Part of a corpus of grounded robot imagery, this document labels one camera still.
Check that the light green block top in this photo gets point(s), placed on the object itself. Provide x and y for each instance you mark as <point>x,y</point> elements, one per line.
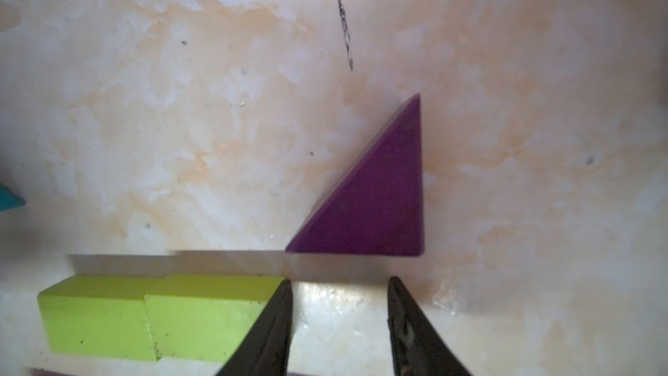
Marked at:
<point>205,317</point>
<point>99,316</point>

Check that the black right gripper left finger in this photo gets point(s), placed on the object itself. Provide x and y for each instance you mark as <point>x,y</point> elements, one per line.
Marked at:
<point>265,350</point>

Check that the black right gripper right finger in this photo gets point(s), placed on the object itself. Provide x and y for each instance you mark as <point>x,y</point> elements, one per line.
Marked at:
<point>416,347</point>

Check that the teal triangle block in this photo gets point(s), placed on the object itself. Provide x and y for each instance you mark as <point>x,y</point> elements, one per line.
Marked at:
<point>8,200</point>

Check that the purple triangle block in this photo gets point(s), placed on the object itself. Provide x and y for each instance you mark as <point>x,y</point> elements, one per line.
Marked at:
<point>377,206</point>

